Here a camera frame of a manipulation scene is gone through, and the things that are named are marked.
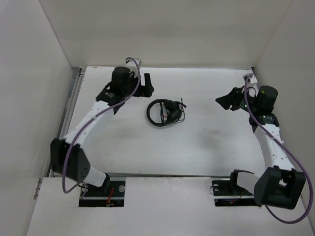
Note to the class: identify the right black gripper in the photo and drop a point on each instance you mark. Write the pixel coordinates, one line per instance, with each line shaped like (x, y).
(232, 98)

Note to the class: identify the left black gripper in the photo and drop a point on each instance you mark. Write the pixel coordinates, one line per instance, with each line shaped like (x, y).
(144, 91)

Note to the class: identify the black headphones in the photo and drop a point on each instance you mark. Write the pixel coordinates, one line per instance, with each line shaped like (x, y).
(171, 112)

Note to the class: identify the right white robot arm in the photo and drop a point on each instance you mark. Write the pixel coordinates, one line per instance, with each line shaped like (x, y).
(280, 185)

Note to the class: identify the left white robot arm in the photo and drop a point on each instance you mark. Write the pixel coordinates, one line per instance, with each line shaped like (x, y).
(68, 156)

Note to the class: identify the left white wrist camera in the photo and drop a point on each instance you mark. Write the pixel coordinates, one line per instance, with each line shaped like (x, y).
(133, 64)

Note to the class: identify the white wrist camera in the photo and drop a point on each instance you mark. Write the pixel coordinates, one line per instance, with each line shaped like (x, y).
(251, 81)
(133, 64)

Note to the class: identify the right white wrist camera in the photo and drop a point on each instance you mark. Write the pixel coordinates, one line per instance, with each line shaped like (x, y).
(251, 81)

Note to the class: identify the left aluminium rail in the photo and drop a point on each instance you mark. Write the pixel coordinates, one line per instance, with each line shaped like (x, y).
(68, 109)

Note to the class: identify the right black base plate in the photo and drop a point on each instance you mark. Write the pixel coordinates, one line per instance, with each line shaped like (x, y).
(228, 195)

